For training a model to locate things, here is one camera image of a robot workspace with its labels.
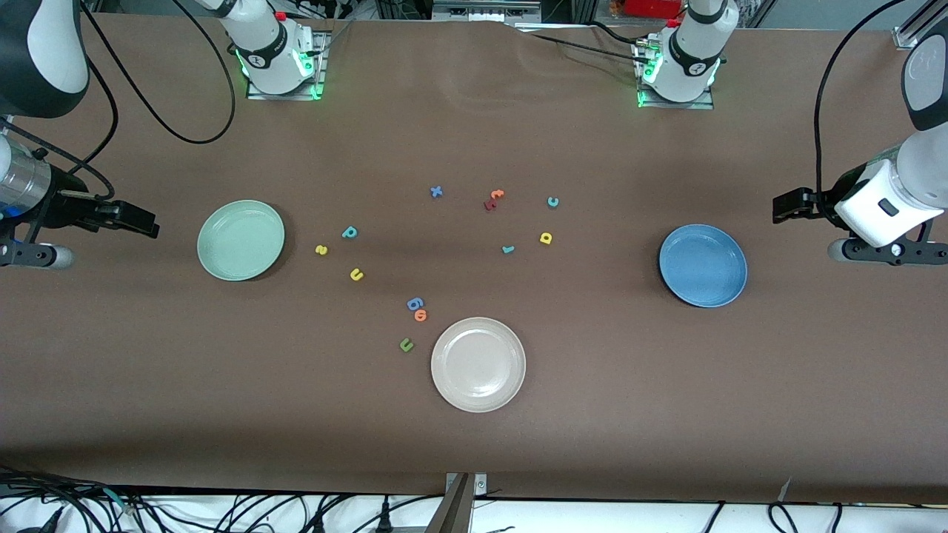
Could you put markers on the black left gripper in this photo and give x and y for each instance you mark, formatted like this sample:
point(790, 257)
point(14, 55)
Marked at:
point(835, 196)

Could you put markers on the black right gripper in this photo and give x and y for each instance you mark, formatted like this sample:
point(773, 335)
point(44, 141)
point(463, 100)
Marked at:
point(65, 209)

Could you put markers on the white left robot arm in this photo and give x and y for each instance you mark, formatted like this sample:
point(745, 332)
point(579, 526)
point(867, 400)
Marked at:
point(692, 52)

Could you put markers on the green plate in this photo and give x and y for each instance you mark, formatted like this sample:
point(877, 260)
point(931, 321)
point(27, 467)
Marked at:
point(241, 240)

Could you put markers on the blue plate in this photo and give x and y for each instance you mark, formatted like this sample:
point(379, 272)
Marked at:
point(703, 266)

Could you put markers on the red box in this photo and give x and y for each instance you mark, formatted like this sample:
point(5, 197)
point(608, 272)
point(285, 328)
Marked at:
point(652, 7)

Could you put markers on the brown paper table cover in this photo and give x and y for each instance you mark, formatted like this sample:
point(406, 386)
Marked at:
point(592, 414)

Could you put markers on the blue foam letter g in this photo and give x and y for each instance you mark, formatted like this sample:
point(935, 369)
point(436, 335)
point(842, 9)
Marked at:
point(415, 303)

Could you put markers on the beige plate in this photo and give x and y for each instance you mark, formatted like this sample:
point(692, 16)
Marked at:
point(478, 364)

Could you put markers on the aluminium profile beam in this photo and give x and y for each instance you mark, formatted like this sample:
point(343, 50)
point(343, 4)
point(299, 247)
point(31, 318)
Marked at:
point(453, 511)

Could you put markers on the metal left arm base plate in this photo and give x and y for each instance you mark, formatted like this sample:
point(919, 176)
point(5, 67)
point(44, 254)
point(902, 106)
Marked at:
point(689, 106)

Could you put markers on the metal corner bracket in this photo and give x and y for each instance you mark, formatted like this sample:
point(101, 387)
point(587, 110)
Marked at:
point(905, 37)

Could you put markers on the aluminium frame strut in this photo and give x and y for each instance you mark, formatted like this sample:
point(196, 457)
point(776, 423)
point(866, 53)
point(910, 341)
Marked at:
point(926, 15)

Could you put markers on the grey metal frame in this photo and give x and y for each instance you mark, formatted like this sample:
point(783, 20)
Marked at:
point(485, 9)

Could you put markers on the small metal bracket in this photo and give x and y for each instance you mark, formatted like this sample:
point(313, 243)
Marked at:
point(481, 485)

